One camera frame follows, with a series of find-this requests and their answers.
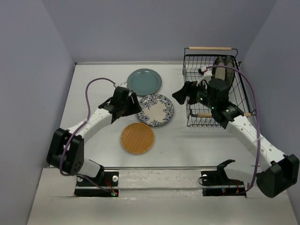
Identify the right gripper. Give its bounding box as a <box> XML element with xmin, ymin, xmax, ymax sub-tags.
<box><xmin>172</xmin><ymin>79</ymin><xmax>217</xmax><ymax>110</ymax></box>

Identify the blue floral plate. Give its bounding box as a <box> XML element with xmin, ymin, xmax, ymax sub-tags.
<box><xmin>137</xmin><ymin>94</ymin><xmax>174</xmax><ymax>127</ymax></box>

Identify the teal plate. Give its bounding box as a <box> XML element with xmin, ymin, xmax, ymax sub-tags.
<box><xmin>127</xmin><ymin>68</ymin><xmax>162</xmax><ymax>97</ymax></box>

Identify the small black striped plate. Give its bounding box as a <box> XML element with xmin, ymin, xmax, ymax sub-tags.
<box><xmin>212</xmin><ymin>56</ymin><xmax>226</xmax><ymax>80</ymax></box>

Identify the large black striped plate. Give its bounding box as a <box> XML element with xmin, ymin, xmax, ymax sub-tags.
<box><xmin>224</xmin><ymin>55</ymin><xmax>236</xmax><ymax>87</ymax></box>

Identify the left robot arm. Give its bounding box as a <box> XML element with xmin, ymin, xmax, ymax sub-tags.
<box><xmin>46</xmin><ymin>87</ymin><xmax>141</xmax><ymax>186</ymax></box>

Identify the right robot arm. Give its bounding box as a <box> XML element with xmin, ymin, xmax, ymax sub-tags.
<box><xmin>172</xmin><ymin>78</ymin><xmax>300</xmax><ymax>198</ymax></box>

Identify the woven bamboo plate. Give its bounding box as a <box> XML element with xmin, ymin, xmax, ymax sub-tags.
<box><xmin>120</xmin><ymin>122</ymin><xmax>155</xmax><ymax>154</ymax></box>

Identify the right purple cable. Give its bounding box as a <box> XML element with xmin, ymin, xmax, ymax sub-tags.
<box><xmin>206</xmin><ymin>65</ymin><xmax>261</xmax><ymax>195</ymax></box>

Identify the purple cable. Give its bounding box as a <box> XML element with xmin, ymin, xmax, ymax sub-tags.
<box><xmin>206</xmin><ymin>65</ymin><xmax>261</xmax><ymax>195</ymax></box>
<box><xmin>60</xmin><ymin>78</ymin><xmax>117</xmax><ymax>194</ymax></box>

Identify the black wire dish rack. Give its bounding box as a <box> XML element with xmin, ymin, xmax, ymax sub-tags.
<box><xmin>182</xmin><ymin>46</ymin><xmax>256</xmax><ymax>128</ymax></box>

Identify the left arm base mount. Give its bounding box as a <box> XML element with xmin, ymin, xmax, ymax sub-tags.
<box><xmin>74</xmin><ymin>171</ymin><xmax>119</xmax><ymax>197</ymax></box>

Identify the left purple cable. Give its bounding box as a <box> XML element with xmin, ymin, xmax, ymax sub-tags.
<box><xmin>60</xmin><ymin>78</ymin><xmax>117</xmax><ymax>194</ymax></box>

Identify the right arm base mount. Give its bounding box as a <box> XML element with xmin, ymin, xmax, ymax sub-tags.
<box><xmin>198</xmin><ymin>159</ymin><xmax>247</xmax><ymax>197</ymax></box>

